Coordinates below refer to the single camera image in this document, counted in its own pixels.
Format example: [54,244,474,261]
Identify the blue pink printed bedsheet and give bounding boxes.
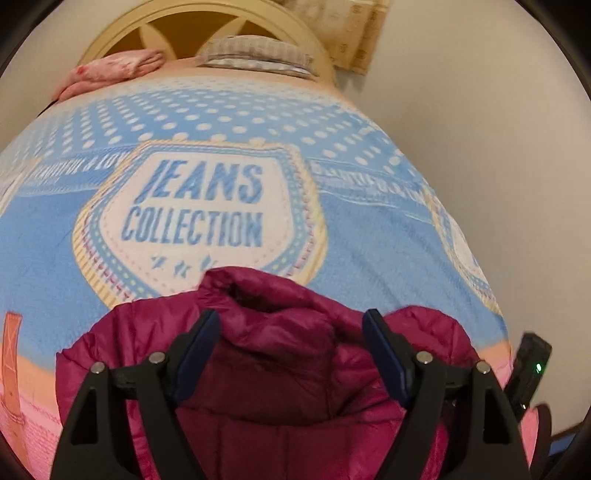
[0,76,541,480]

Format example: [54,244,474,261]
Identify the beige floral curtain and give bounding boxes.
[281,0,391,75]

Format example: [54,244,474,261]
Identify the striped pillow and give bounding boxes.
[198,36,315,77]

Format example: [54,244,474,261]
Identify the pink floral quilt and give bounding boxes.
[52,47,166,101]

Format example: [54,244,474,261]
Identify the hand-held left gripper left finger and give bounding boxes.
[50,309,221,480]

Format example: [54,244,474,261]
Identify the magenta puffer jacket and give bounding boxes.
[55,267,485,480]

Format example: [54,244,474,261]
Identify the cream wooden headboard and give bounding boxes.
[78,0,338,86]

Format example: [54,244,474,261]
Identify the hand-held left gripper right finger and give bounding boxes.
[362,309,533,480]

